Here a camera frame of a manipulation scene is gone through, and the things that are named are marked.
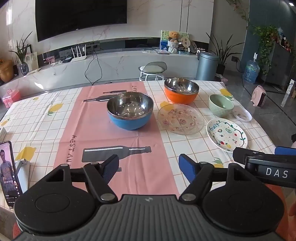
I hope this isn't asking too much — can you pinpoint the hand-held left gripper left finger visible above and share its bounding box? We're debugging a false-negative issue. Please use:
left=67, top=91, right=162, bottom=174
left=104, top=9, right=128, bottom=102
left=43, top=154, right=120, bottom=205

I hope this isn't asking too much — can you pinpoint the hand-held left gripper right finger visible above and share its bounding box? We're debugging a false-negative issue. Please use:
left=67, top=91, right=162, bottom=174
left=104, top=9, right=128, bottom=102
left=179, top=153, right=266, bottom=203

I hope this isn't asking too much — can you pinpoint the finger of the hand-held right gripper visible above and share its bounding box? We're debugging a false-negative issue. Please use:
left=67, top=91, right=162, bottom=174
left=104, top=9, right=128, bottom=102
left=275, top=146, right=296, bottom=156
left=232, top=147, right=275, bottom=164

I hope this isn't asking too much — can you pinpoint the white fruit-painted plate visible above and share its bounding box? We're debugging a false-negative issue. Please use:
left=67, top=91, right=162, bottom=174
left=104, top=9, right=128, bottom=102
left=206, top=118, right=248, bottom=151

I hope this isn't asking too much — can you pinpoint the small white dish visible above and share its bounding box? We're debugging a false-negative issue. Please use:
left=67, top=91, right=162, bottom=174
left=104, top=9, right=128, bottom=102
left=232, top=108, right=252, bottom=122

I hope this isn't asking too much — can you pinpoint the clear patterned glass plate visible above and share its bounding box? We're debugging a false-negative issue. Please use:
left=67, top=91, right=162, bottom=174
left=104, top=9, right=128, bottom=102
left=157, top=103, right=205, bottom=135

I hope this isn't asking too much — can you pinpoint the blue steel bowl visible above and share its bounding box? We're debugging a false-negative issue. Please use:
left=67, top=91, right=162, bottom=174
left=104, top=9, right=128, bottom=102
left=107, top=92, right=154, bottom=131

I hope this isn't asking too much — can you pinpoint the green ceramic bowl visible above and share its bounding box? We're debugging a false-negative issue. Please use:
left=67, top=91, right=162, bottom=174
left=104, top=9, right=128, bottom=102
left=208, top=94, right=234, bottom=118

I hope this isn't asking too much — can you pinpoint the orange steel bowl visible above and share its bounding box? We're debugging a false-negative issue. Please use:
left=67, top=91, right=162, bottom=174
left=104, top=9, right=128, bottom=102
left=164, top=77, right=200, bottom=105

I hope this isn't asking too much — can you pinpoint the white product package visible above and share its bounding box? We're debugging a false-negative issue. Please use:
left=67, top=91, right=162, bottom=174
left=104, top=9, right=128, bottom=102
left=281, top=79, right=296, bottom=108

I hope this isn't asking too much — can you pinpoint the pink fan heater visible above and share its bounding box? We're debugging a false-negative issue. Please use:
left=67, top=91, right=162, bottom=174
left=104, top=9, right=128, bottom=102
left=251, top=85, right=267, bottom=108

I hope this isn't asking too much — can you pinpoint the printed checkered tablecloth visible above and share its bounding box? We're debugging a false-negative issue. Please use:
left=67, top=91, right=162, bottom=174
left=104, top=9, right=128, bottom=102
left=0, top=80, right=278, bottom=210

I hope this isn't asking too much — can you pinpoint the dark grey cabinet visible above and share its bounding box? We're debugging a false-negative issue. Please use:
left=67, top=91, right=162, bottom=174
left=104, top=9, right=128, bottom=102
left=260, top=42, right=294, bottom=93

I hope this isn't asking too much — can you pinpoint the blue water jug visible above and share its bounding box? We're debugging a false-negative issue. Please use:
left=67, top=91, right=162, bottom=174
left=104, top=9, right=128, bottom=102
left=243, top=53, right=260, bottom=84

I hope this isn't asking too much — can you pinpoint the white phone stand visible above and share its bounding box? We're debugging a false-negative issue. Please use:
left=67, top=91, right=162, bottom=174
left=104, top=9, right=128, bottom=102
left=15, top=159, right=30, bottom=193

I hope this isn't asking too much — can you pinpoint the potted snake plant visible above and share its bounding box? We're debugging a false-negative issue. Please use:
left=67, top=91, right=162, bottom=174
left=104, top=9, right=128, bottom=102
left=206, top=32, right=245, bottom=76

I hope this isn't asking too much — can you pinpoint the grey trash can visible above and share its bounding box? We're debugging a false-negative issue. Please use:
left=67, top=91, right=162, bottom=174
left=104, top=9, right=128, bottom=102
left=196, top=51, right=220, bottom=81

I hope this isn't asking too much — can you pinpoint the smartphone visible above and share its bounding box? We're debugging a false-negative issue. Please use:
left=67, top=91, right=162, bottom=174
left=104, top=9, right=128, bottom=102
left=0, top=141, right=23, bottom=202

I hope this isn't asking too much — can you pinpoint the white marble television console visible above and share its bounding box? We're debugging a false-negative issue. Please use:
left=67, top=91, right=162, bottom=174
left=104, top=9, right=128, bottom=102
left=0, top=49, right=200, bottom=93

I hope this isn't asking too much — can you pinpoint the grey stool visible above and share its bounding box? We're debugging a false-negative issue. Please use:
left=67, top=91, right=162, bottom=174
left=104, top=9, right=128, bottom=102
left=138, top=61, right=167, bottom=81

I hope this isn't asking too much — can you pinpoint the climbing green plant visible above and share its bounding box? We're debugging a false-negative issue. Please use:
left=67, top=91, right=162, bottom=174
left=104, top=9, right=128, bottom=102
left=227, top=0, right=281, bottom=76

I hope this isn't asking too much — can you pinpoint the white router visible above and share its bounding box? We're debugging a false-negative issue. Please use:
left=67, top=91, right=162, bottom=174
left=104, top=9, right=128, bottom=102
left=70, top=45, right=88, bottom=62

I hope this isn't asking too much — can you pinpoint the pink storage box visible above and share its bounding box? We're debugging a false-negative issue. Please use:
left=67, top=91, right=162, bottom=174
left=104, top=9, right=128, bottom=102
left=2, top=89, right=21, bottom=108

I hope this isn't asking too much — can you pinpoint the round paper fan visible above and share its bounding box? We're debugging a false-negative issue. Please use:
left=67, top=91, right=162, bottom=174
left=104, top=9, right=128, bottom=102
left=179, top=37, right=191, bottom=52

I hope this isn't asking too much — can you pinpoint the green and blue painting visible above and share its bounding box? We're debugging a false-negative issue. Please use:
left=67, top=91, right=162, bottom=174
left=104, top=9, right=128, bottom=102
left=160, top=30, right=190, bottom=50

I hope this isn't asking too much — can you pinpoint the plant in glass vase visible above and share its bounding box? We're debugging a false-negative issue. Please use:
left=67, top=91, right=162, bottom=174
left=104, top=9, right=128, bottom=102
left=9, top=31, right=33, bottom=75

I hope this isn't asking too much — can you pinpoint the brown teddy bear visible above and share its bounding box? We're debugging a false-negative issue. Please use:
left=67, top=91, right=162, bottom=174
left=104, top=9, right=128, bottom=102
left=167, top=31, right=180, bottom=43

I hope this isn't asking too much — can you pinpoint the framed pencil drawing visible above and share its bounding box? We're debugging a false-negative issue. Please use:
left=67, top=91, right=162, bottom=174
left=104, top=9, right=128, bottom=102
left=25, top=51, right=38, bottom=70

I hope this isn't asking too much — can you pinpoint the yellow gourd ornament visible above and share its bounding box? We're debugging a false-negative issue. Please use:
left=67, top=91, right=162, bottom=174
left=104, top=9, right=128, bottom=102
left=0, top=59, right=14, bottom=82

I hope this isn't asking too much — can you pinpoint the black cable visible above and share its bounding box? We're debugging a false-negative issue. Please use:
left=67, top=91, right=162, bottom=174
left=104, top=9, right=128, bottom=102
left=84, top=49, right=130, bottom=87

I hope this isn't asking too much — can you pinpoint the wall television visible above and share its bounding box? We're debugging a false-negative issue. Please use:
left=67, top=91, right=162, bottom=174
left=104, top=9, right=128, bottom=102
left=35, top=0, right=128, bottom=42

